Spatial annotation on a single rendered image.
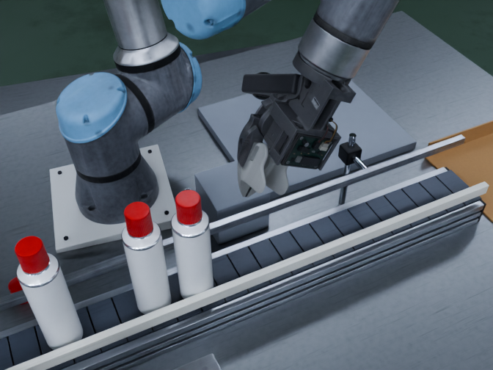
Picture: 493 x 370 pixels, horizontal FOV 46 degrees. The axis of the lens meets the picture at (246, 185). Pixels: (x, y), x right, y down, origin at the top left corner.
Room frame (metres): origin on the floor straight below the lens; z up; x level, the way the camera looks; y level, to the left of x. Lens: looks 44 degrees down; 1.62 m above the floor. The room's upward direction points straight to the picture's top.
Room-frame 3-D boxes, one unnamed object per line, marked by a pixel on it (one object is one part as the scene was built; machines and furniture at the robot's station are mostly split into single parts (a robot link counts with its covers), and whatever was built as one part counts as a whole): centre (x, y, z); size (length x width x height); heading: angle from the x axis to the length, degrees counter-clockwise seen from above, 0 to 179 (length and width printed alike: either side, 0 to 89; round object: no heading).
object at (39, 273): (0.45, 0.26, 0.98); 0.05 x 0.05 x 0.20
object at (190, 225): (0.52, 0.08, 0.98); 0.05 x 0.05 x 0.20
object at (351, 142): (0.74, -0.19, 0.91); 0.07 x 0.03 x 0.17; 26
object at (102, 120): (0.77, 0.24, 1.01); 0.13 x 0.12 x 0.14; 140
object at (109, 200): (0.77, 0.24, 0.89); 0.15 x 0.15 x 0.10
